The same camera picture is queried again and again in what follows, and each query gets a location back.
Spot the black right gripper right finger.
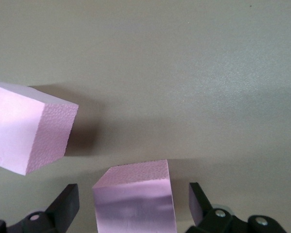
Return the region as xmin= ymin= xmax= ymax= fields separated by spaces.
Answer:
xmin=185 ymin=182 xmax=287 ymax=233

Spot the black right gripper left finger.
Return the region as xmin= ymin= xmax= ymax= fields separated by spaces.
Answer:
xmin=0 ymin=183 xmax=81 ymax=233

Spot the pink foam block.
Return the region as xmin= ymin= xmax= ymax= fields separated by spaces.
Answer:
xmin=0 ymin=81 xmax=79 ymax=176
xmin=92 ymin=159 xmax=177 ymax=233

